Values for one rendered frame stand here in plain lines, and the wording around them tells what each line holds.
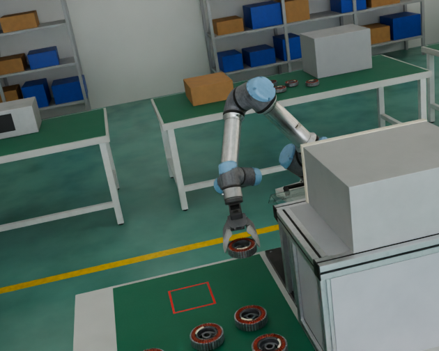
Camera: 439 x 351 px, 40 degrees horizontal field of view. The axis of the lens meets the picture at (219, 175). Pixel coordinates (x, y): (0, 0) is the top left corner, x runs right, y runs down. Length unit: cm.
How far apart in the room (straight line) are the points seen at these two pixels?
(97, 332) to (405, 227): 113
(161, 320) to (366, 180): 94
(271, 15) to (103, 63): 240
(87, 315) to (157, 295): 27
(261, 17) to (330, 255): 674
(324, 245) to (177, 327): 66
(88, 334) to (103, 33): 665
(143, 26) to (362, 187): 712
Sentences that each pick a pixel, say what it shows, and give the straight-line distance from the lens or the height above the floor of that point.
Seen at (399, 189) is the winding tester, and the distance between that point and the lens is 169.
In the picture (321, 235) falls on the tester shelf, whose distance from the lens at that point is 181.
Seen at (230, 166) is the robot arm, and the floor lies 114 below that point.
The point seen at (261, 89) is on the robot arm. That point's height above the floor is 136.
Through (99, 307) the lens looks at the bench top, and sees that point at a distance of 237.
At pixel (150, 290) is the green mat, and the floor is 75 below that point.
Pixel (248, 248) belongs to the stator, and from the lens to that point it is 227.
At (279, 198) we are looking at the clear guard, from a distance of 220.
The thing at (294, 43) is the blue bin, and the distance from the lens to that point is 845.
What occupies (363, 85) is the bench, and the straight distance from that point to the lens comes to 489.
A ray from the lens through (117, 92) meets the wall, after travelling 868.
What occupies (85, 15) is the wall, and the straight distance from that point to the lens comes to 853.
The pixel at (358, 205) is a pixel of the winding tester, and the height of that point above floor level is 126.
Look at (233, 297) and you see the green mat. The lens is 225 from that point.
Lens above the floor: 197
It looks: 21 degrees down
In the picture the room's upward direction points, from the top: 9 degrees counter-clockwise
